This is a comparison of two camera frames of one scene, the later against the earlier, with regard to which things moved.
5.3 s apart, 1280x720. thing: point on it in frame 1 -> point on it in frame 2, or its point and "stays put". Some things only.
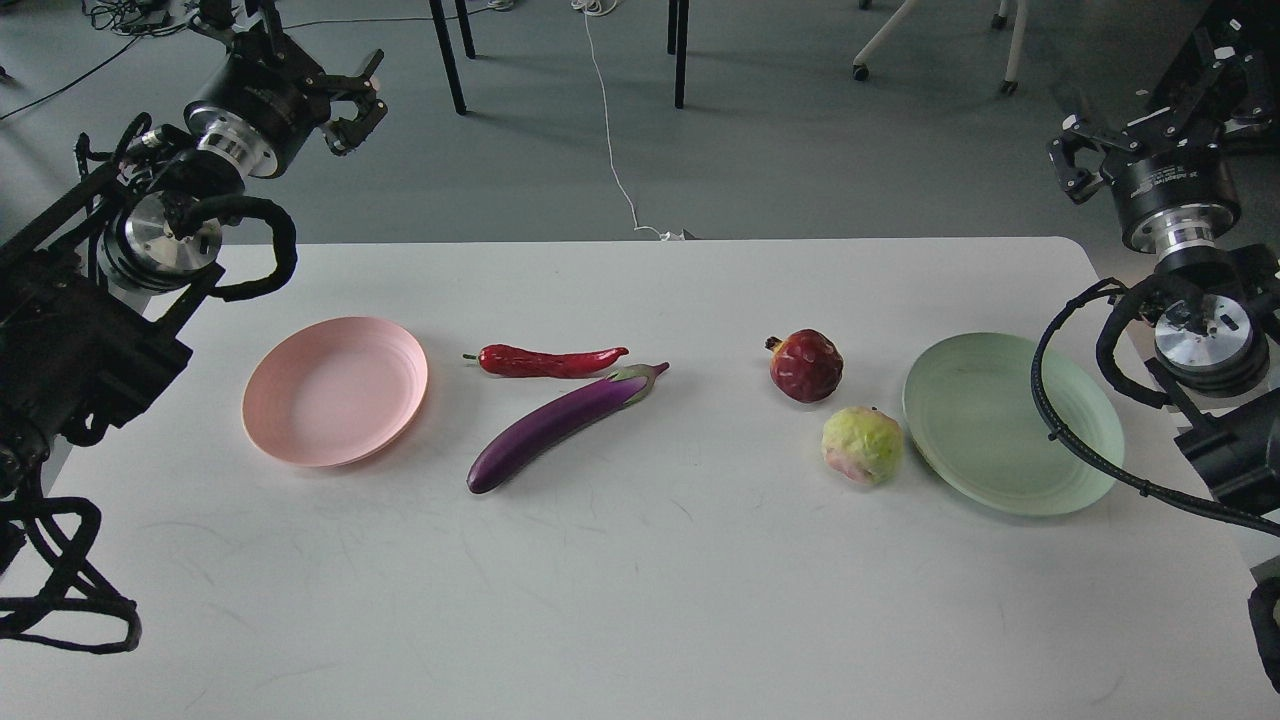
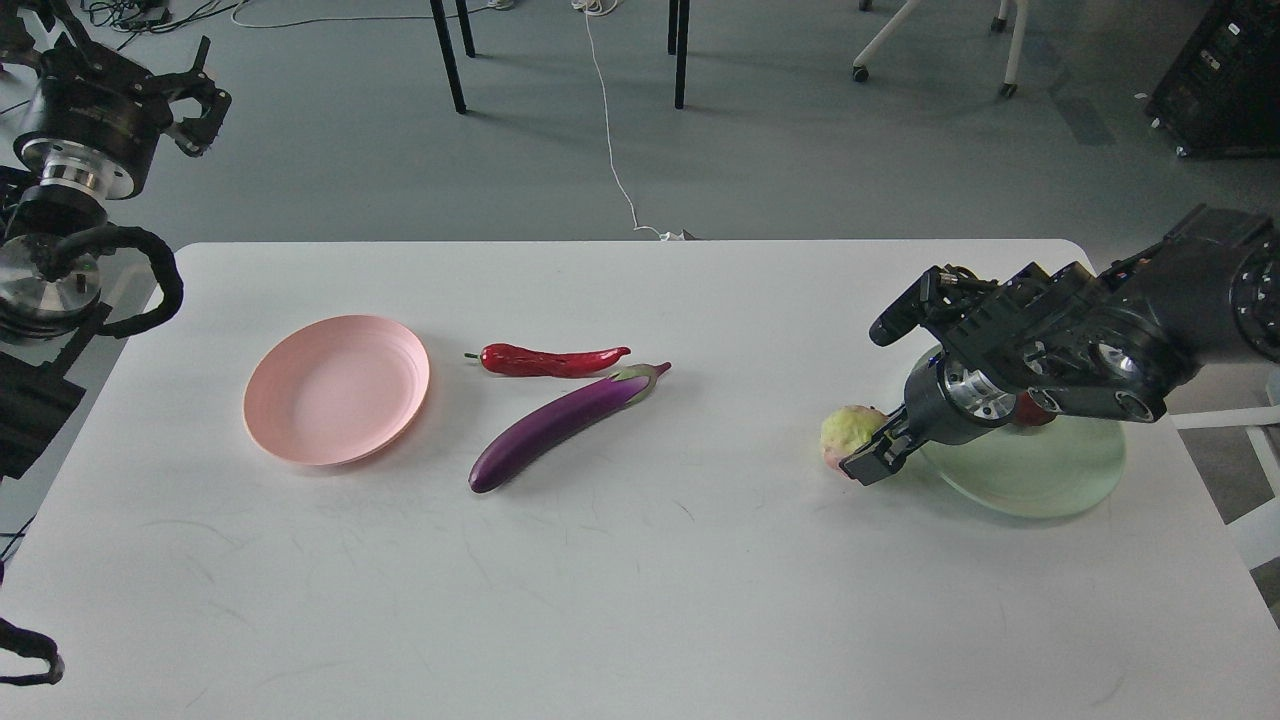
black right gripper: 1173,180 -> 999,340
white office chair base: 861,68 stays put
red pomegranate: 806,366 -> 1028,413
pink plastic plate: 334,390 stays put
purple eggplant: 541,432 stays put
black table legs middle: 679,27 stays put
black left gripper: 264,99 -> 103,114
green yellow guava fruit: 863,445 stays put
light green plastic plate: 970,414 stays put
